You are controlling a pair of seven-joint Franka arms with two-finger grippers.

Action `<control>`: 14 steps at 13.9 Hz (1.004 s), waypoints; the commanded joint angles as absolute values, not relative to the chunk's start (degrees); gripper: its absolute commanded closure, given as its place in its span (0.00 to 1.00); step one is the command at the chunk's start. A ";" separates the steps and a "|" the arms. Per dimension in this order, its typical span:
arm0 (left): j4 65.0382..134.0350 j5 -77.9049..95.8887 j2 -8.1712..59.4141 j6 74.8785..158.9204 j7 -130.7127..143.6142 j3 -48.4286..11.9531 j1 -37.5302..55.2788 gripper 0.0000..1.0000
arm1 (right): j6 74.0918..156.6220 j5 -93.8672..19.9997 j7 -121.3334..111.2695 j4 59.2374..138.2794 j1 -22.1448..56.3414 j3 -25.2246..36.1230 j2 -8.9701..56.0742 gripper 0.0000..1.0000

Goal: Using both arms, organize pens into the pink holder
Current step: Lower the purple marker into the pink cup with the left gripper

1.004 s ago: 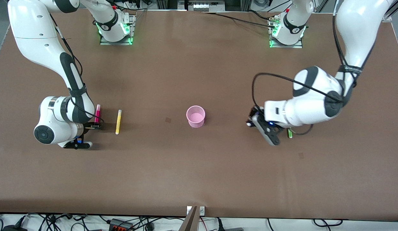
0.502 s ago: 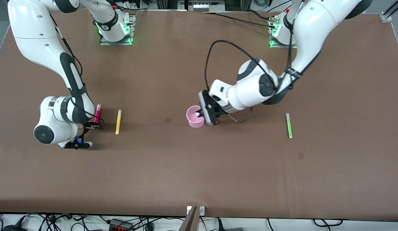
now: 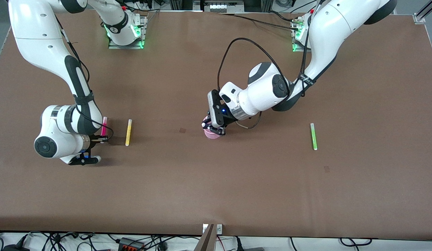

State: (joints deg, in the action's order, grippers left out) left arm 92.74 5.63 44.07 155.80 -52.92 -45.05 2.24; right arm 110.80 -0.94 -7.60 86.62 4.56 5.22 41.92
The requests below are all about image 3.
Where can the black power adapter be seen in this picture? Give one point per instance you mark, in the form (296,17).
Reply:
(15,248)

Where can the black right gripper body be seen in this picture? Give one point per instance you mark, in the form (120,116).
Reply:
(94,139)

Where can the green highlighter pen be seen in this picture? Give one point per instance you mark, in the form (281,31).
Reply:
(313,136)

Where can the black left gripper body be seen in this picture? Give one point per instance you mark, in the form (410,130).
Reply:
(227,120)

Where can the yellow highlighter pen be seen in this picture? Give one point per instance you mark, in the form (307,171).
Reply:
(128,132)

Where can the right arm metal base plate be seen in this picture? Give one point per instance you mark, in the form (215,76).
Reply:
(145,28)

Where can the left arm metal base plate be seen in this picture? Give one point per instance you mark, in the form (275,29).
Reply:
(301,50)

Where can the pink highlighter pen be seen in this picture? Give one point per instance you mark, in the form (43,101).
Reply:
(104,125)

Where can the black orange power strip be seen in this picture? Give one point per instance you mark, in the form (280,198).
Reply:
(130,245)

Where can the metal equipment rack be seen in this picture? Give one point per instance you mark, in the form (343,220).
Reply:
(219,6)

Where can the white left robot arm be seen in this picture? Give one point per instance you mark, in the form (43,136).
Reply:
(264,90)

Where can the pink pen holder cup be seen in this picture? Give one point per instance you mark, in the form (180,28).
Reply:
(211,136)

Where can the aluminium table corner bracket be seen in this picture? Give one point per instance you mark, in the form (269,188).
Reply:
(419,18)

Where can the small white bracket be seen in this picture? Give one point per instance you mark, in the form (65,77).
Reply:
(205,228)
(219,229)

